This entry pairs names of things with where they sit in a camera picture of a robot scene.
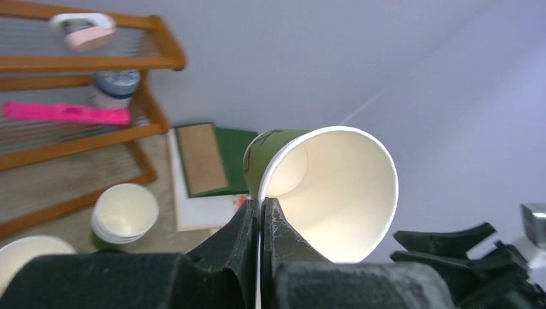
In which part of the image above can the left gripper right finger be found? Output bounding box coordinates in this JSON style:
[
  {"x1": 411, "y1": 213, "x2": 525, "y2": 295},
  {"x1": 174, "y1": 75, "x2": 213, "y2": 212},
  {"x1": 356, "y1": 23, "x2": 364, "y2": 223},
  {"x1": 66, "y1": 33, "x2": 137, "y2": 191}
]
[{"x1": 261, "y1": 198, "x2": 455, "y2": 308}]

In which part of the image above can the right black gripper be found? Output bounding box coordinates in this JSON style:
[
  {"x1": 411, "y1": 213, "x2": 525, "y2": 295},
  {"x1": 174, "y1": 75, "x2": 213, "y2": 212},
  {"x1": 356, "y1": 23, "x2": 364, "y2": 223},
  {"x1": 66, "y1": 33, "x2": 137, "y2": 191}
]
[{"x1": 390, "y1": 222, "x2": 545, "y2": 308}]

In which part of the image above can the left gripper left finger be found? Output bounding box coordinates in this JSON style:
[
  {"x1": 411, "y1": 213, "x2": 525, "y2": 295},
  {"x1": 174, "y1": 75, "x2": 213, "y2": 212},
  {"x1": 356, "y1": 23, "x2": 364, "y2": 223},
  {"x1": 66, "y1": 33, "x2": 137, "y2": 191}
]
[{"x1": 1, "y1": 200, "x2": 259, "y2": 308}]

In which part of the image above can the green paper cup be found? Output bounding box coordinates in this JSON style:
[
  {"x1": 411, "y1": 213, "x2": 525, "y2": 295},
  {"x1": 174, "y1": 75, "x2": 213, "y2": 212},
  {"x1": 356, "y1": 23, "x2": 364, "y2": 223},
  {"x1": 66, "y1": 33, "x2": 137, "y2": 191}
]
[{"x1": 243, "y1": 126, "x2": 399, "y2": 263}]

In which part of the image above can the white cup stack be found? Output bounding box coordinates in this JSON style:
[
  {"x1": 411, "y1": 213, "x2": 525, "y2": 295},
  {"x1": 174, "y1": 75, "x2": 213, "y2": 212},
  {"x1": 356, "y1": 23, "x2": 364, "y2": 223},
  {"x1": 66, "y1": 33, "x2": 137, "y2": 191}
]
[
  {"x1": 91, "y1": 183, "x2": 160, "y2": 246},
  {"x1": 1, "y1": 235, "x2": 76, "y2": 295}
]

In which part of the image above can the cream paper bag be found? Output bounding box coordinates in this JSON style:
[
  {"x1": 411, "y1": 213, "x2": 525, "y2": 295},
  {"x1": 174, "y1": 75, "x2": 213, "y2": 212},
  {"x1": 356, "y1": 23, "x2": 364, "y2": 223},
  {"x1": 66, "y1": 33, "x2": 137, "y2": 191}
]
[{"x1": 167, "y1": 129, "x2": 250, "y2": 232}]

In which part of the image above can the green paper bag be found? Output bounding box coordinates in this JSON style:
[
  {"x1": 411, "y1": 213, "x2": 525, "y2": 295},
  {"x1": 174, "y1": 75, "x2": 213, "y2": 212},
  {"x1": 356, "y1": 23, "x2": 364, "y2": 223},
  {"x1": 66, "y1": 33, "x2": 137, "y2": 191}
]
[{"x1": 172, "y1": 122, "x2": 258, "y2": 198}]

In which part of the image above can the wooden shelf rack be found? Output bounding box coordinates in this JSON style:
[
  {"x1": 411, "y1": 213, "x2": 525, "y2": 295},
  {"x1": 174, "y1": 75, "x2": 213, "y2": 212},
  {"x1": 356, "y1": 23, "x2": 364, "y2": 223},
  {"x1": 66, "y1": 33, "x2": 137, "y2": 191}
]
[{"x1": 1, "y1": 1, "x2": 186, "y2": 238}]

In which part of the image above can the right blue white jar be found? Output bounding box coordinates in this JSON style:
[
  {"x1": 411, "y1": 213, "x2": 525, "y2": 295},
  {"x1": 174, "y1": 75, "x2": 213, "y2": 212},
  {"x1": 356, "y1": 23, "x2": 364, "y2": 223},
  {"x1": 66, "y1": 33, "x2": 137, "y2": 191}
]
[{"x1": 90, "y1": 70, "x2": 140, "y2": 109}]

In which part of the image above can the pink marker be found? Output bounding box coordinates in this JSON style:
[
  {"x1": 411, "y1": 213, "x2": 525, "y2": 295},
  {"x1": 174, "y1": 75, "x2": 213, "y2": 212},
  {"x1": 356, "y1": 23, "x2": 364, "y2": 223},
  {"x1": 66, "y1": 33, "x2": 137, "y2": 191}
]
[{"x1": 2, "y1": 101, "x2": 131, "y2": 125}]

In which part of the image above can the pink white stapler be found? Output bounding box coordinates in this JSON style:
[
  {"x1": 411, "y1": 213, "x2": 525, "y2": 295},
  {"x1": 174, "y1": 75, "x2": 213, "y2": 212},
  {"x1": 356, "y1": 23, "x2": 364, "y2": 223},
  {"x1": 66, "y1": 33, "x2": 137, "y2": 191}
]
[{"x1": 48, "y1": 13, "x2": 117, "y2": 52}]

